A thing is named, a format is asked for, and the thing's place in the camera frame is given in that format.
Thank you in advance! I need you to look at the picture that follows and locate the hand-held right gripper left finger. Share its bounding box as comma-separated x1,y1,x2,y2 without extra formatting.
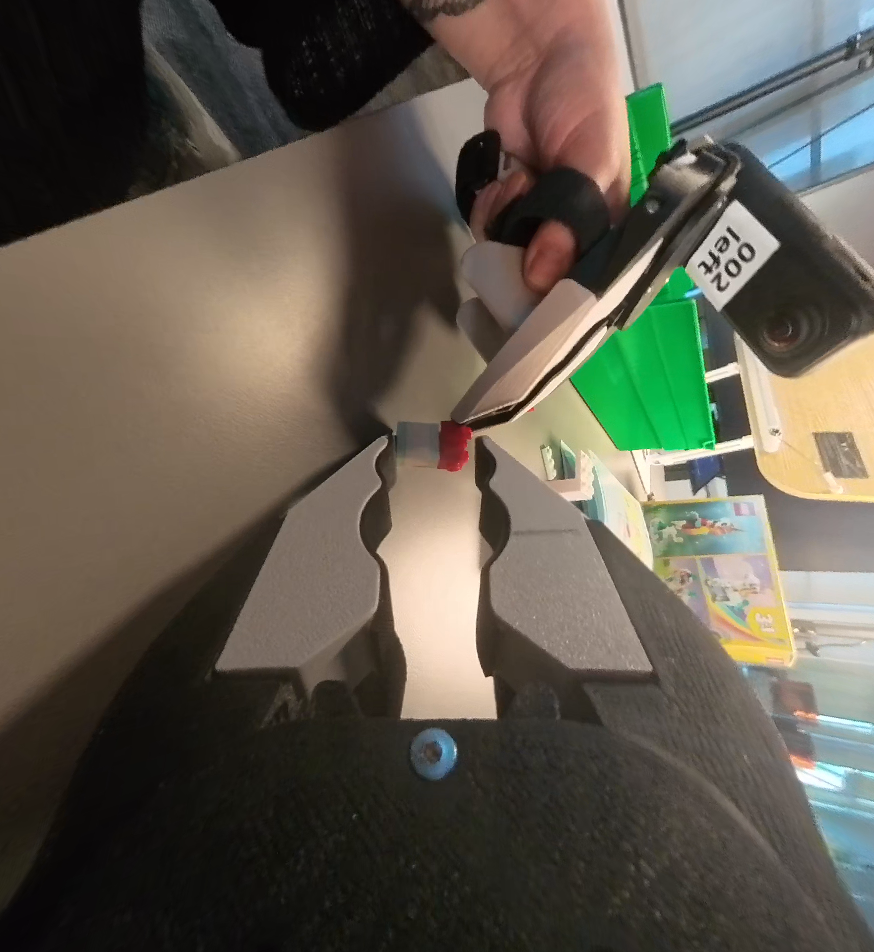
212,435,410,716

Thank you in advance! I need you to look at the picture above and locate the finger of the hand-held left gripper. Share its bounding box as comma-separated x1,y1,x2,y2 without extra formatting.
473,322,622,434
450,280,603,428

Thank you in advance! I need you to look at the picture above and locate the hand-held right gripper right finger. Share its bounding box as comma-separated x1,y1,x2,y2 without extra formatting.
474,436,659,694

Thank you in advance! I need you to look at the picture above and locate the pale green lego brick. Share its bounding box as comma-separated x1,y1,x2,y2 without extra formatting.
394,420,442,470

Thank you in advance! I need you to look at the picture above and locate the person's left forearm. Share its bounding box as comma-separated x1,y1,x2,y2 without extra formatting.
221,0,439,133

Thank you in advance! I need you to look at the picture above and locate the lego instruction booklet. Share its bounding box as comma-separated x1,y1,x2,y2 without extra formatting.
582,469,655,568

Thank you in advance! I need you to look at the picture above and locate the white lego build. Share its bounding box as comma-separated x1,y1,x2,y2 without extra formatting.
541,442,606,502

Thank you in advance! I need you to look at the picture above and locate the lego set box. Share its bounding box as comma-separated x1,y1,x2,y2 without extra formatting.
641,494,797,667

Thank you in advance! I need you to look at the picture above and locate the person's left hand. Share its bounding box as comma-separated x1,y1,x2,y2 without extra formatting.
437,0,636,297

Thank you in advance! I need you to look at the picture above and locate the green plastic bin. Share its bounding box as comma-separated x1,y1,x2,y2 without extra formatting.
571,82,718,452

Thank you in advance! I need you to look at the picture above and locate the wooden side table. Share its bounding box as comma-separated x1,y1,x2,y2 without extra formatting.
634,297,874,508

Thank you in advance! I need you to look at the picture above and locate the black tripod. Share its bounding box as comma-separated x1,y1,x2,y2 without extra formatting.
671,22,874,139

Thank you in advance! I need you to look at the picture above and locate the window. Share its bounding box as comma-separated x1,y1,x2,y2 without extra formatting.
619,0,874,224

